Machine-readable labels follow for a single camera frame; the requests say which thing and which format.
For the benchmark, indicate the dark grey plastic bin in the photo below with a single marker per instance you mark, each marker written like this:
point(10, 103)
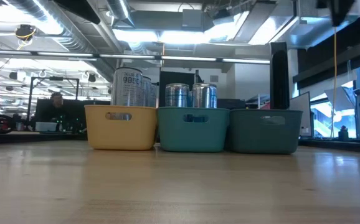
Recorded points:
point(264, 137)

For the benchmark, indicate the yellow plastic bin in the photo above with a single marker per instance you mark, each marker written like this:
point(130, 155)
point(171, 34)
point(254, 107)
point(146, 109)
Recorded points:
point(121, 133)

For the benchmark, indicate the small dark figurine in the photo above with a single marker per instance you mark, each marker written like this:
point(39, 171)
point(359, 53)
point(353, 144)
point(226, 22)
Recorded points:
point(343, 133)

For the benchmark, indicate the black tall pillar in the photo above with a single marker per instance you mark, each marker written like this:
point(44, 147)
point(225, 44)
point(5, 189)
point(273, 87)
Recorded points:
point(279, 71)

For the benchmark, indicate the teal plastic bin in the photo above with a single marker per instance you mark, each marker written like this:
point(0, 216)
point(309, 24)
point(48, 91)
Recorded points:
point(192, 137)

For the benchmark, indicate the silver ventilation duct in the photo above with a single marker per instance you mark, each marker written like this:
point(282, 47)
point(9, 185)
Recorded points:
point(71, 37)

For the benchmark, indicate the person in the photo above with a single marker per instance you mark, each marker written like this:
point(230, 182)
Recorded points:
point(57, 101)

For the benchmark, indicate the grey ceiling box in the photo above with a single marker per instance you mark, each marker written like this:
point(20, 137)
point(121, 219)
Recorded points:
point(194, 20)

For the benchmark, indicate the white board panel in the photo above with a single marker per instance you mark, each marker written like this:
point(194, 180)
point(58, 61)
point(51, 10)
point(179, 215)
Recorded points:
point(301, 101)

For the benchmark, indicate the white box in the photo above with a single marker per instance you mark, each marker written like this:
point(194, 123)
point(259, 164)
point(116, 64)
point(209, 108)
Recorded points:
point(46, 126)

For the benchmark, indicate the black round ceiling device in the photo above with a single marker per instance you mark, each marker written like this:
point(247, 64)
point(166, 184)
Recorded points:
point(25, 31)

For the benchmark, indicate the silver-blue cans in teal bin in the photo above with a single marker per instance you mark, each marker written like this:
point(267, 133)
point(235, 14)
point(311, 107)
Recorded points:
point(173, 77)

